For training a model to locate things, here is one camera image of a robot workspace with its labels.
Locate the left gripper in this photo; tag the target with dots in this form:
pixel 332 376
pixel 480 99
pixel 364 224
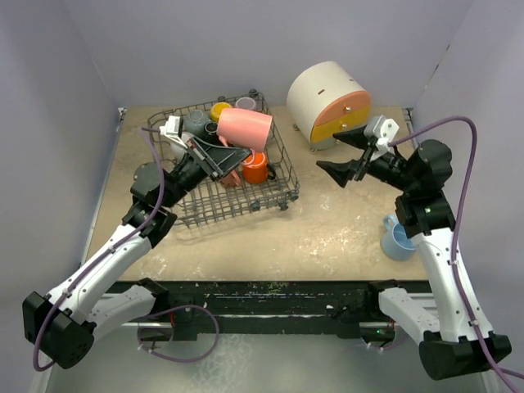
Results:
pixel 218 160

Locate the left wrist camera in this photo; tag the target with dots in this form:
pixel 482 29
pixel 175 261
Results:
pixel 172 129

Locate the white round drawer cabinet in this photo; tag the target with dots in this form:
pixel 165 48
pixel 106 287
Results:
pixel 325 99

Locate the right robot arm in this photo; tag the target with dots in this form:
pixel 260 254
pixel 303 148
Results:
pixel 457 340

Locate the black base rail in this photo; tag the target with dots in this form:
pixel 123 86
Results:
pixel 343 309

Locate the yellow mug black handle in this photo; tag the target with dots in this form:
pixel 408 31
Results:
pixel 217 109

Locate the purple mug black handle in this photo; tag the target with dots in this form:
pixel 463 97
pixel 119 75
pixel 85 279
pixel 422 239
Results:
pixel 246 103

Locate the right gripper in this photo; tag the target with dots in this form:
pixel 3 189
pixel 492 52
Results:
pixel 341 172

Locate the white mug black handle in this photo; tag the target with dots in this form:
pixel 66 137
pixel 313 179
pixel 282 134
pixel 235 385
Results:
pixel 210 133

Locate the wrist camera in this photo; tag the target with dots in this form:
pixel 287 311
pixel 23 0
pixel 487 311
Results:
pixel 172 129
pixel 383 129

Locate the orange mug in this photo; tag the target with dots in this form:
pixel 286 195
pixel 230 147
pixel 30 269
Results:
pixel 256 169

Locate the light blue mug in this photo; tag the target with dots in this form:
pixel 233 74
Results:
pixel 395 242

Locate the salmon pink mug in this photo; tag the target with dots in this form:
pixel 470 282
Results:
pixel 231 180

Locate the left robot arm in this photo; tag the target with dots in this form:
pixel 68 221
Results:
pixel 64 324

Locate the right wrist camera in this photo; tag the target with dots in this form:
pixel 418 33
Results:
pixel 383 129

